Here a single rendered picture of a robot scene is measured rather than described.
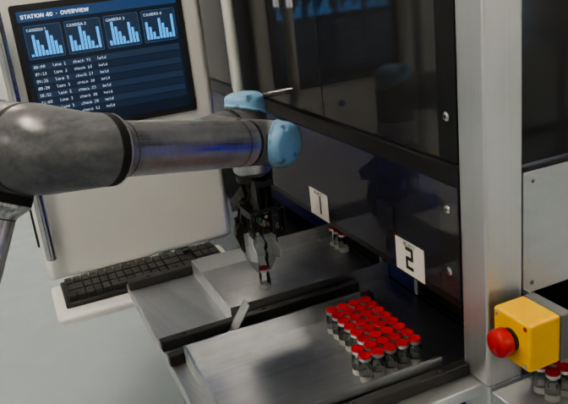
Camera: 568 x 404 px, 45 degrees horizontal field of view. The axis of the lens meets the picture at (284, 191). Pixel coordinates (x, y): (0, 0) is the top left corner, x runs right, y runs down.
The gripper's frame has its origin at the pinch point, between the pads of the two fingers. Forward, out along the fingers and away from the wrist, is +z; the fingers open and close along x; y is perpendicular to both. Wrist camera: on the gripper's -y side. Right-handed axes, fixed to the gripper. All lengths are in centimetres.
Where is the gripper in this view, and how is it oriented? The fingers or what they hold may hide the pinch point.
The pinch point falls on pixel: (261, 263)
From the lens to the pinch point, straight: 141.6
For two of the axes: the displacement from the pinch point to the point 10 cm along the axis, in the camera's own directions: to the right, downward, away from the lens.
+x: 9.1, -2.2, 3.5
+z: 1.1, 9.4, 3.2
